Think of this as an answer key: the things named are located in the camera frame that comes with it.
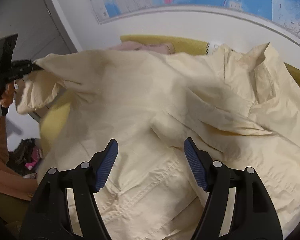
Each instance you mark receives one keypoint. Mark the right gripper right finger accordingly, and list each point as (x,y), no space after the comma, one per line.
(254,215)

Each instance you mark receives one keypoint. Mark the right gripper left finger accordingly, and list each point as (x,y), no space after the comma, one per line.
(48,216)

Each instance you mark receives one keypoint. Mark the cream beige jacket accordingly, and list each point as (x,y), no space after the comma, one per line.
(244,109)

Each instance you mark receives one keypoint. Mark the left forearm pink sleeve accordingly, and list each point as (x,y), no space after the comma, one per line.
(11,183)

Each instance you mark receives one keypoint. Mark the person's left hand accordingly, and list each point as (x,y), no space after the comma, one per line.
(7,97)

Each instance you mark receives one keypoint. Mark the grey wardrobe door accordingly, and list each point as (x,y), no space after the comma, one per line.
(38,27)

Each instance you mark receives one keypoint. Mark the pink folded garment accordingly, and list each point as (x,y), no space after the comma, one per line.
(163,48)

